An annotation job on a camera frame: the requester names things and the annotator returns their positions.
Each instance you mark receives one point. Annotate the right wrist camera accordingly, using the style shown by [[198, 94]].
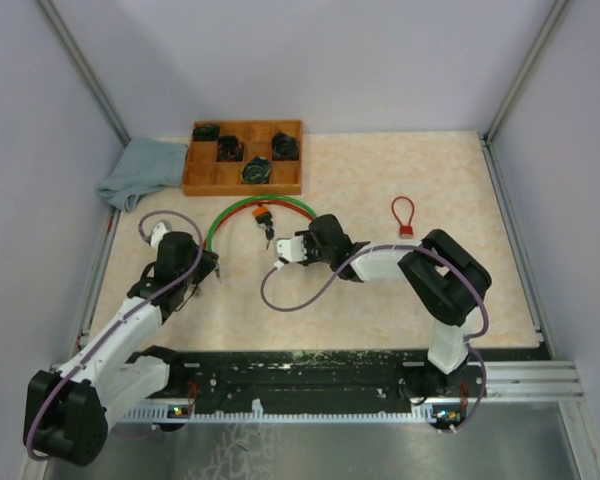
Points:
[[290, 250]]

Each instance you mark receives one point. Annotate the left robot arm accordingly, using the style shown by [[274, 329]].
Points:
[[70, 412]]

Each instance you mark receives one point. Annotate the black rolled item far left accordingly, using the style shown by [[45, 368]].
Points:
[[207, 132]]

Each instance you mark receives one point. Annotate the black yellow rolled item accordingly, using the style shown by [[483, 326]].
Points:
[[256, 171]]

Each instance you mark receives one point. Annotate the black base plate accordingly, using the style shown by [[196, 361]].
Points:
[[319, 382]]

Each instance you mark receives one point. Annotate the green cable lock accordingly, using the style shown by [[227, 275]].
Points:
[[263, 199]]

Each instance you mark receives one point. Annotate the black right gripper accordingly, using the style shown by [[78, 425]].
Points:
[[308, 239]]

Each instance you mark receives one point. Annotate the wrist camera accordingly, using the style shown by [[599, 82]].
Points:
[[158, 232], [290, 250]]

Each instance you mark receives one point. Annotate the red cable lock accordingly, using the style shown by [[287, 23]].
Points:
[[262, 215]]

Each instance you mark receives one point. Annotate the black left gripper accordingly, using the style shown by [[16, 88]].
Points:
[[208, 261]]

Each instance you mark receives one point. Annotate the aluminium frame post right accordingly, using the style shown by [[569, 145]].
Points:
[[545, 35]]

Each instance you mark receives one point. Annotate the aluminium frame post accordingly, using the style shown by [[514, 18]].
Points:
[[545, 35], [86, 72]]

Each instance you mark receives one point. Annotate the orange black padlock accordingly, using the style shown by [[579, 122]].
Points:
[[263, 216]]

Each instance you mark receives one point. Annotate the black rolled item right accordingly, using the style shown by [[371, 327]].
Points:
[[285, 147]]

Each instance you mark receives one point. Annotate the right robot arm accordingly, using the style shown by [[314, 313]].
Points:
[[450, 283]]

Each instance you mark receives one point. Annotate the red cable padlock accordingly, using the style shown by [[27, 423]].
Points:
[[405, 227]]

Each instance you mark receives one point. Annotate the aluminium frame post left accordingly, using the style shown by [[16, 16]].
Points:
[[86, 72]]

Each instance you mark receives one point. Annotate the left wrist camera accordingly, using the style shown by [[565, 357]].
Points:
[[158, 232]]

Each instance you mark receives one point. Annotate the grey blue cloth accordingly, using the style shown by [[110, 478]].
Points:
[[145, 167]]

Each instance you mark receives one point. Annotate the wooden compartment tray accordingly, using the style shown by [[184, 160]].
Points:
[[243, 158]]

